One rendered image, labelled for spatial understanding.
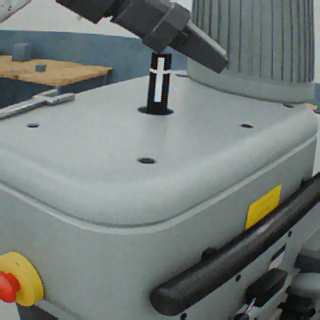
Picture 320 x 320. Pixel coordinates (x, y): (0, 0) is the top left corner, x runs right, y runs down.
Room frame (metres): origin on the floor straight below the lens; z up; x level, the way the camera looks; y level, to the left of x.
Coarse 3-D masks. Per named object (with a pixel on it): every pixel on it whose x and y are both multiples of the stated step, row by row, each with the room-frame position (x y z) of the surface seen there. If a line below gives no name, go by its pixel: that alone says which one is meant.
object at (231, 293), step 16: (288, 240) 0.81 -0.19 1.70; (272, 256) 0.76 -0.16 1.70; (240, 272) 0.67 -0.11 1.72; (256, 272) 0.72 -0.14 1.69; (224, 288) 0.64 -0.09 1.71; (240, 288) 0.68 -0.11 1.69; (48, 304) 0.64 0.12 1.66; (208, 304) 0.61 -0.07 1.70; (224, 304) 0.65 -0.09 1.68; (240, 304) 0.70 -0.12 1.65
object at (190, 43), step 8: (184, 32) 0.67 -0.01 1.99; (192, 32) 0.67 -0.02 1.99; (176, 40) 0.67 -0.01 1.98; (184, 40) 0.67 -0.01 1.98; (192, 40) 0.67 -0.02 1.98; (200, 40) 0.67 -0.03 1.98; (176, 48) 0.67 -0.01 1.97; (184, 48) 0.67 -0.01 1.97; (192, 48) 0.67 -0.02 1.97; (200, 48) 0.67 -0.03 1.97; (208, 48) 0.67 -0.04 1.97; (192, 56) 0.67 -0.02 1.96; (200, 56) 0.67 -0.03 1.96; (208, 56) 0.67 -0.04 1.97; (216, 56) 0.67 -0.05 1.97; (224, 56) 0.68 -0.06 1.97; (208, 64) 0.67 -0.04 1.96; (216, 64) 0.67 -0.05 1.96; (224, 64) 0.67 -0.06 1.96; (216, 72) 0.68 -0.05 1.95
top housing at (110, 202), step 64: (0, 128) 0.61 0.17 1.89; (64, 128) 0.63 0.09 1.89; (128, 128) 0.64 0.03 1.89; (192, 128) 0.66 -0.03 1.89; (256, 128) 0.69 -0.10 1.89; (0, 192) 0.55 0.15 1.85; (64, 192) 0.50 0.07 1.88; (128, 192) 0.50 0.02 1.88; (192, 192) 0.53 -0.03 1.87; (256, 192) 0.65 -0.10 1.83; (64, 256) 0.50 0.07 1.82; (128, 256) 0.49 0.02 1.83; (192, 256) 0.55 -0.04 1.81
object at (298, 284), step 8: (304, 272) 1.02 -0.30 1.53; (312, 272) 1.02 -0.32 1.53; (296, 280) 0.99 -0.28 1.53; (304, 280) 0.99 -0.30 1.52; (312, 280) 0.99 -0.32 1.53; (296, 288) 0.97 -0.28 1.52; (304, 288) 0.96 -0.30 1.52; (312, 288) 0.96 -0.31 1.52; (288, 296) 0.97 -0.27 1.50; (296, 296) 0.96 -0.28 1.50; (304, 296) 0.96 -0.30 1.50; (312, 296) 0.95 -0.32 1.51; (296, 304) 0.96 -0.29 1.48; (304, 304) 0.95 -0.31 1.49; (312, 304) 0.94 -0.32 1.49; (288, 312) 0.97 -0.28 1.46; (296, 312) 0.96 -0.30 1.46
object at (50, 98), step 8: (40, 96) 0.73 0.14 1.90; (48, 96) 0.74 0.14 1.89; (56, 96) 0.75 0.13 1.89; (64, 96) 0.73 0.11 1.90; (72, 96) 0.74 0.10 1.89; (16, 104) 0.68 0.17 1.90; (24, 104) 0.69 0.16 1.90; (32, 104) 0.69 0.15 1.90; (40, 104) 0.70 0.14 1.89; (48, 104) 0.71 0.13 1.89; (56, 104) 0.71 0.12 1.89; (0, 112) 0.65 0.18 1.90; (8, 112) 0.66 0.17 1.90; (16, 112) 0.67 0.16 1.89
